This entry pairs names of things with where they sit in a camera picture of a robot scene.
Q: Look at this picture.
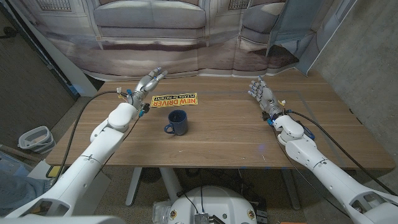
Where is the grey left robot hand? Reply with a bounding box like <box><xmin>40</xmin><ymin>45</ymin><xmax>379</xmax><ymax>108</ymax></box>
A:
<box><xmin>126</xmin><ymin>67</ymin><xmax>169</xmax><ymax>113</ymax></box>

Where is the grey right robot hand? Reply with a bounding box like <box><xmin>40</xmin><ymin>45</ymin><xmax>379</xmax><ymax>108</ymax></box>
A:
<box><xmin>248</xmin><ymin>75</ymin><xmax>285</xmax><ymax>121</ymax></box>

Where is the yellow new driver bumper sticker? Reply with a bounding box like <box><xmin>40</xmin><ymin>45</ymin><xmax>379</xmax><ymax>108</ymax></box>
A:
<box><xmin>150</xmin><ymin>92</ymin><xmax>199</xmax><ymax>108</ymax></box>

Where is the black and blue screwdriver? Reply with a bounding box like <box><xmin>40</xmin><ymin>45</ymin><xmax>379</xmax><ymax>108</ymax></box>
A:
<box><xmin>300</xmin><ymin>124</ymin><xmax>315</xmax><ymax>140</ymax></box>

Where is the dark blue ceramic mug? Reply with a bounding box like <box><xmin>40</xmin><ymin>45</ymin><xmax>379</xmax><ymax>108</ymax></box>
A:
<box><xmin>164</xmin><ymin>109</ymin><xmax>188</xmax><ymax>136</ymax></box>

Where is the printed living room backdrop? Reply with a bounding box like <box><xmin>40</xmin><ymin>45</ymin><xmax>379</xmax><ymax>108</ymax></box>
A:
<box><xmin>9</xmin><ymin>0</ymin><xmax>358</xmax><ymax>82</ymax></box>

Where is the black round grille object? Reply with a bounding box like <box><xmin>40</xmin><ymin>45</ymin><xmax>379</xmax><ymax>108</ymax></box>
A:
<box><xmin>141</xmin><ymin>167</ymin><xmax>162</xmax><ymax>184</ymax></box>

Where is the grey table leg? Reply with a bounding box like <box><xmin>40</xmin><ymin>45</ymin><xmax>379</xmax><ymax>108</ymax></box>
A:
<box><xmin>281</xmin><ymin>169</ymin><xmax>302</xmax><ymax>211</ymax></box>

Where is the white table leg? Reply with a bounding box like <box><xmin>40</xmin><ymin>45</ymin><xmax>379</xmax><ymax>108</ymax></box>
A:
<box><xmin>159</xmin><ymin>167</ymin><xmax>183</xmax><ymax>203</ymax></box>
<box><xmin>125</xmin><ymin>167</ymin><xmax>143</xmax><ymax>207</ymax></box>

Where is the grey and white bucket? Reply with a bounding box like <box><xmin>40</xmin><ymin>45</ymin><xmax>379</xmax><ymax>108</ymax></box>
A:
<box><xmin>17</xmin><ymin>126</ymin><xmax>57</xmax><ymax>155</ymax></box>

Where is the yellow and black floor object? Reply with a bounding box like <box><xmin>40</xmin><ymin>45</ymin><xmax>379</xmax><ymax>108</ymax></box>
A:
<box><xmin>46</xmin><ymin>166</ymin><xmax>63</xmax><ymax>179</ymax></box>

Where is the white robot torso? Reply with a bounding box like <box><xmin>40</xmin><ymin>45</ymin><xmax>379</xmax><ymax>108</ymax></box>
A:
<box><xmin>167</xmin><ymin>185</ymin><xmax>258</xmax><ymax>224</ymax></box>

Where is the clear plastic packaging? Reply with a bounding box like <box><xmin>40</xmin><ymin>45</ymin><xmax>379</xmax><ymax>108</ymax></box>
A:
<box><xmin>152</xmin><ymin>200</ymin><xmax>174</xmax><ymax>223</ymax></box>

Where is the person's leg in jeans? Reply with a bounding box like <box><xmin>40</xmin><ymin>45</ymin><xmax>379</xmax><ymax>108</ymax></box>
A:
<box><xmin>0</xmin><ymin>172</ymin><xmax>52</xmax><ymax>215</ymax></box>

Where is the white backdrop stand post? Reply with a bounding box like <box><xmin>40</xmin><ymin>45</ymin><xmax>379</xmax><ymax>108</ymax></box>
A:
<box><xmin>7</xmin><ymin>0</ymin><xmax>99</xmax><ymax>98</ymax></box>

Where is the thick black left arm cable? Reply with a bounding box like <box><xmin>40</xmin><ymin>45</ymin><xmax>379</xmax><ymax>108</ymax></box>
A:
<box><xmin>51</xmin><ymin>90</ymin><xmax>130</xmax><ymax>187</ymax></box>

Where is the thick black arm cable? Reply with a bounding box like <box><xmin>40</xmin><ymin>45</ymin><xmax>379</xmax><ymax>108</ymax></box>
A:
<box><xmin>284</xmin><ymin>110</ymin><xmax>397</xmax><ymax>197</ymax></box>
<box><xmin>51</xmin><ymin>90</ymin><xmax>130</xmax><ymax>187</ymax></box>

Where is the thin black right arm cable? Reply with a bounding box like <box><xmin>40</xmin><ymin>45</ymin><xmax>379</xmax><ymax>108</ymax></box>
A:
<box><xmin>270</xmin><ymin>124</ymin><xmax>352</xmax><ymax>218</ymax></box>

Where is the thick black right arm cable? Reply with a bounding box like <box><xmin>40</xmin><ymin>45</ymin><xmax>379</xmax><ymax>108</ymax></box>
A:
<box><xmin>284</xmin><ymin>110</ymin><xmax>397</xmax><ymax>197</ymax></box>

